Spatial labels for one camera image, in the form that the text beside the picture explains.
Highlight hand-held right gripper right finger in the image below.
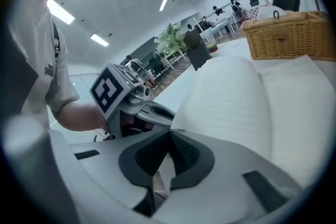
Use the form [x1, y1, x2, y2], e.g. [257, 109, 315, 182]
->
[154, 129, 311, 224]

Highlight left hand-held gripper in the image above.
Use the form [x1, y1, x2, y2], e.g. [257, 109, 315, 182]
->
[90, 62, 176, 140]

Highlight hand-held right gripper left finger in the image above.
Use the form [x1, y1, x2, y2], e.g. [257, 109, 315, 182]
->
[49, 128, 171, 224]

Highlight blue notebook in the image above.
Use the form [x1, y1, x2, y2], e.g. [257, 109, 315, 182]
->
[170, 55, 334, 187]

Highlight person's left forearm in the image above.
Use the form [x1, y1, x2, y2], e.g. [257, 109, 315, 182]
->
[56, 101, 109, 132]

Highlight black flower box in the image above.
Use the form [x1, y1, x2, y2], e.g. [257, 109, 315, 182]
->
[183, 29, 213, 72]

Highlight pale flower bouquet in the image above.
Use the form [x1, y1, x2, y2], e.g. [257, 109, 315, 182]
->
[154, 23, 188, 55]

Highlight clear plastic cup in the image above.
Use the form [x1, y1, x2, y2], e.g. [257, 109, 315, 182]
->
[204, 34, 219, 53]

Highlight ceiling light panel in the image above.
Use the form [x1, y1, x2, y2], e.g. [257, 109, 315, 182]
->
[89, 33, 110, 48]
[46, 0, 76, 25]
[159, 0, 172, 12]

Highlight person's beige t-shirt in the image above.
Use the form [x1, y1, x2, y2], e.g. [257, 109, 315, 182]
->
[9, 0, 80, 128]

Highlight white tissue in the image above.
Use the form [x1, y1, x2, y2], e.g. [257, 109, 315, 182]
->
[257, 5, 287, 20]

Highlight wicker basket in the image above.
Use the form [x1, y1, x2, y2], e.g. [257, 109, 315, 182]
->
[240, 10, 336, 61]

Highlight black harness strap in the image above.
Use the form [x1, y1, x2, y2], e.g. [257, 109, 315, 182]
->
[51, 20, 61, 61]

